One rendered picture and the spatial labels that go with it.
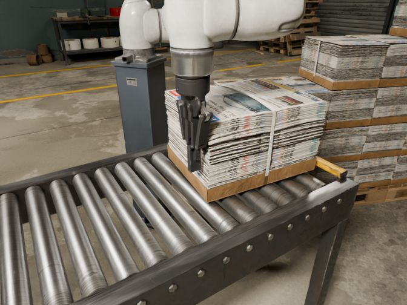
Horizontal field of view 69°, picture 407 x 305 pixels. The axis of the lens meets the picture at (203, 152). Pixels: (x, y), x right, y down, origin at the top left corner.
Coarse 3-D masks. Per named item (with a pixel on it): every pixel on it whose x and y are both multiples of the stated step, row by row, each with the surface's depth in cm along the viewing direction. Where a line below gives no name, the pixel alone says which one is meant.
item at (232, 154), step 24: (168, 96) 87; (216, 96) 84; (168, 120) 93; (216, 120) 69; (240, 120) 71; (168, 144) 97; (216, 144) 71; (240, 144) 74; (216, 168) 74; (240, 168) 78
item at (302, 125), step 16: (240, 80) 100; (256, 80) 99; (272, 80) 99; (256, 96) 85; (272, 96) 84; (288, 96) 84; (304, 96) 84; (288, 112) 76; (304, 112) 79; (320, 112) 82; (288, 128) 79; (304, 128) 82; (320, 128) 85; (288, 144) 82; (304, 144) 86; (288, 160) 85; (304, 160) 88
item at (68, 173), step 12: (120, 156) 101; (132, 156) 101; (144, 156) 102; (72, 168) 94; (84, 168) 94; (96, 168) 94; (108, 168) 96; (132, 168) 101; (156, 168) 107; (24, 180) 88; (36, 180) 88; (48, 180) 88; (120, 180) 101; (144, 180) 106; (0, 192) 82; (12, 192) 83; (24, 192) 85; (48, 192) 89; (72, 192) 93; (24, 204) 86; (48, 204) 90; (24, 216) 88
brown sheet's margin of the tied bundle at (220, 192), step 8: (168, 152) 98; (176, 160) 92; (184, 168) 87; (192, 176) 82; (256, 176) 81; (192, 184) 84; (200, 184) 78; (232, 184) 78; (240, 184) 80; (248, 184) 81; (256, 184) 83; (200, 192) 80; (208, 192) 76; (216, 192) 77; (224, 192) 78; (232, 192) 80; (208, 200) 77
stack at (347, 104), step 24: (336, 96) 162; (360, 96) 166; (384, 96) 169; (336, 120) 170; (336, 144) 176; (360, 144) 180; (384, 144) 184; (360, 168) 190; (384, 168) 194; (360, 192) 200; (384, 192) 204
